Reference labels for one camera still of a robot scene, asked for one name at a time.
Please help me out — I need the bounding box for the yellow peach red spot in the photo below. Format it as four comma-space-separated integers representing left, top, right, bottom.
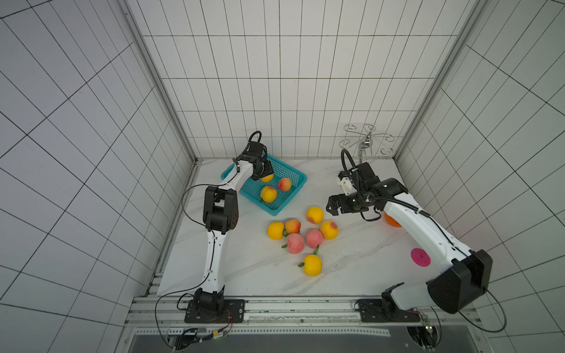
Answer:
320, 221, 339, 241

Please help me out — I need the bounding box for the orange red peach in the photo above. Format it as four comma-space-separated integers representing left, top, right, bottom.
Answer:
277, 177, 293, 192
284, 219, 301, 237

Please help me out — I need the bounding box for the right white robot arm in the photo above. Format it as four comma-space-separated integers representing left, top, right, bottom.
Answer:
326, 163, 493, 314

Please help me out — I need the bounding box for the teal plastic basket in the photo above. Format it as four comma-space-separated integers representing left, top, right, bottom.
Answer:
220, 154, 308, 217

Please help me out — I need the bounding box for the yellow peach top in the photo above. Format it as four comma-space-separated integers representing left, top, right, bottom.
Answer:
306, 206, 325, 224

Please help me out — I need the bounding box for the orange plastic bowl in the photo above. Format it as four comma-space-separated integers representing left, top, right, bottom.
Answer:
384, 213, 403, 228

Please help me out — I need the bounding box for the pink peach right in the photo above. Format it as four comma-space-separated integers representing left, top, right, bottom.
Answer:
305, 229, 325, 249

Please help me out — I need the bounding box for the pink peach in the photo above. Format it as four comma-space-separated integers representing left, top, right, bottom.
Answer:
305, 229, 325, 249
282, 233, 305, 254

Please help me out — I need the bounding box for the pink peach left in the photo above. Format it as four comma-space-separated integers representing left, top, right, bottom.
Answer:
282, 233, 305, 254

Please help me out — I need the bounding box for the silver metal cup rack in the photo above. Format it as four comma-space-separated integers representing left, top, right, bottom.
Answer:
338, 124, 397, 162

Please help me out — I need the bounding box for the pink plastic goblet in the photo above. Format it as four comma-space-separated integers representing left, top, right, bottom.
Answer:
411, 248, 431, 268

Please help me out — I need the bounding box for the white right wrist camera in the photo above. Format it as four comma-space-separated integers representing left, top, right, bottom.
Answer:
338, 176, 357, 196

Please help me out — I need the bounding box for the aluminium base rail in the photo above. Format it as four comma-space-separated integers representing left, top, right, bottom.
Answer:
125, 297, 481, 338

